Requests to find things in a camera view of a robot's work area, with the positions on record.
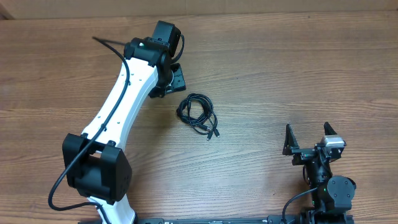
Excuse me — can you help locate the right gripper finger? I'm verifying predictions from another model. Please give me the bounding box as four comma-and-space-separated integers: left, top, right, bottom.
282, 124, 299, 156
323, 122, 337, 135

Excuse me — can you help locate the black usb cable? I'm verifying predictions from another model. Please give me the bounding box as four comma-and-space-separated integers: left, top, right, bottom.
175, 93, 221, 142

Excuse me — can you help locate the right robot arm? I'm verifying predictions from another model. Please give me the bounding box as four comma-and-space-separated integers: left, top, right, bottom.
281, 122, 356, 223

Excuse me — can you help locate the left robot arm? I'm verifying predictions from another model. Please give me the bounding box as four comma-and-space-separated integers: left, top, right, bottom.
60, 21, 186, 223

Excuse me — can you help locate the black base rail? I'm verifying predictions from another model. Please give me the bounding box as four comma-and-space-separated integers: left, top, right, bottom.
77, 214, 355, 224

